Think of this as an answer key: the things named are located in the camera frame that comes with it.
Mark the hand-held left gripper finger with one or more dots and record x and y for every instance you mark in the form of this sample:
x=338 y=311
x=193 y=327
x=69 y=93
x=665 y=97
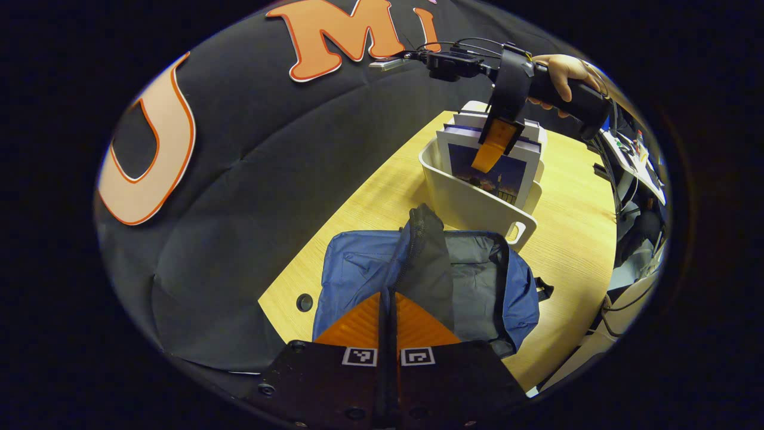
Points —
x=382 y=358
x=393 y=358

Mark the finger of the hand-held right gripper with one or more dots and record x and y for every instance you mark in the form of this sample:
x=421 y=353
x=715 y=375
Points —
x=495 y=146

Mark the blue cover book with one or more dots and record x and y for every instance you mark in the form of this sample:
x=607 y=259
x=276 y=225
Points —
x=477 y=170

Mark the grey portrait cover book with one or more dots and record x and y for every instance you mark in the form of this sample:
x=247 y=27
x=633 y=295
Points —
x=468 y=118

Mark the white bookshelf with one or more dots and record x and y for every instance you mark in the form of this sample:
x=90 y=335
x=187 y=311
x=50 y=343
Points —
x=471 y=206

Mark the blue schoolbag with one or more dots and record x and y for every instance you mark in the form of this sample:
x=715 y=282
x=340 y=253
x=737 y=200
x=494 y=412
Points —
x=358 y=269

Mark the black table grommet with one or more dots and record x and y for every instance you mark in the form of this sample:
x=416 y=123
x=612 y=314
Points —
x=304 y=302

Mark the white background desk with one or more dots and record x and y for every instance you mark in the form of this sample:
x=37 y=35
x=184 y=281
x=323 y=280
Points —
x=638 y=164

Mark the person's light clothing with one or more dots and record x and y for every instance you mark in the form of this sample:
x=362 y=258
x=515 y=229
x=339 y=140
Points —
x=579 y=361

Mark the black backdrop cloth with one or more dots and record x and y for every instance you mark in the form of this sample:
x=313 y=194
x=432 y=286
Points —
x=250 y=179

